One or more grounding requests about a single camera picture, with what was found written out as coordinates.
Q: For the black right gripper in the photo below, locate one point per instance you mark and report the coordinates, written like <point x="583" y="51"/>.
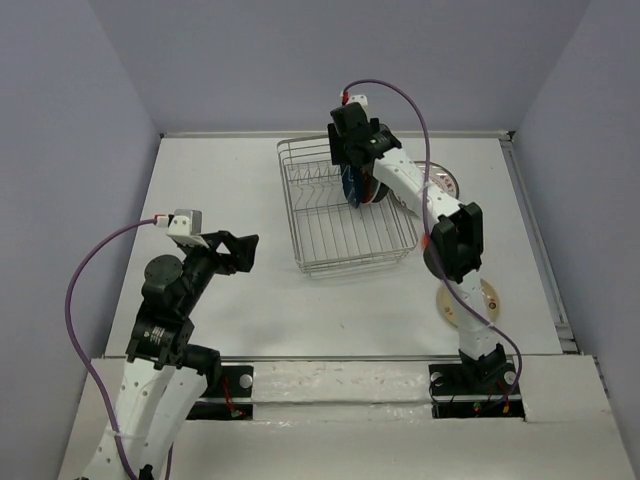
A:
<point x="339" y="144"/>

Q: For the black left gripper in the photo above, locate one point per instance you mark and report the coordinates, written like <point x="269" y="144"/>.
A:
<point x="242" y="255"/>

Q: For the dark blue leaf dish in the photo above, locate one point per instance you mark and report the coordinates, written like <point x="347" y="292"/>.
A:
<point x="354" y="185"/>

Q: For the red and teal floral plate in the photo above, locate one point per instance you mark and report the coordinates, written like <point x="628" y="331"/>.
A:
<point x="370" y="188"/>

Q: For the teal round plate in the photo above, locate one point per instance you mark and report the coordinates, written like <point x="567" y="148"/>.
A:
<point x="381" y="192"/>

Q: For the white plate with orange sunburst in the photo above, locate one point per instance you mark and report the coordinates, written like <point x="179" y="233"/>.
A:
<point x="440" y="176"/>

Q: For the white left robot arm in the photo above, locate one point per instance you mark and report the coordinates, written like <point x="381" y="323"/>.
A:
<point x="164" y="373"/>

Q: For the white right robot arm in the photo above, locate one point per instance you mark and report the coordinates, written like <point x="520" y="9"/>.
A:
<point x="456" y="244"/>

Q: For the cream floral small plate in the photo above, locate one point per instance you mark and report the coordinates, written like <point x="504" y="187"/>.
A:
<point x="444" y="303"/>

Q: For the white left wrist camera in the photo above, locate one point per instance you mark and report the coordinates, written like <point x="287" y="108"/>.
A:
<point x="183" y="227"/>

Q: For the stainless wire dish rack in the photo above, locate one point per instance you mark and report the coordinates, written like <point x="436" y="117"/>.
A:
<point x="329" y="235"/>

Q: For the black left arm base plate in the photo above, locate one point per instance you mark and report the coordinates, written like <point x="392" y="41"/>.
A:
<point x="230" y="399"/>

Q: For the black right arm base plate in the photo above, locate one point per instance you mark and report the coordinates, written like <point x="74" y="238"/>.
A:
<point x="454" y="397"/>

